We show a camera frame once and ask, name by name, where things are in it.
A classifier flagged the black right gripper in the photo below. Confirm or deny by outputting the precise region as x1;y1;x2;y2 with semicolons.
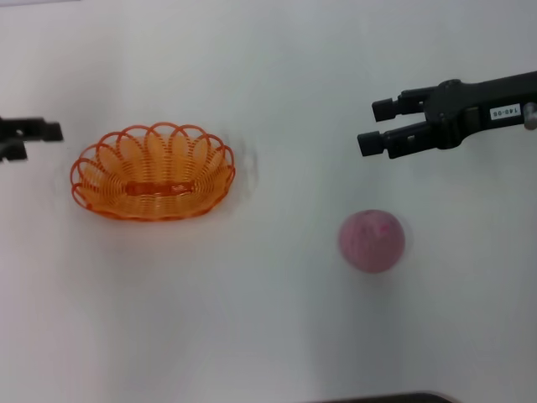
357;71;537;160

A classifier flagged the pink peach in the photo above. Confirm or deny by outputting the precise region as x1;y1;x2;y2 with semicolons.
337;209;406;275

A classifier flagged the orange woven plastic basket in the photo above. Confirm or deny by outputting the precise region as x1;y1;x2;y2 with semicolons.
70;122;237;222

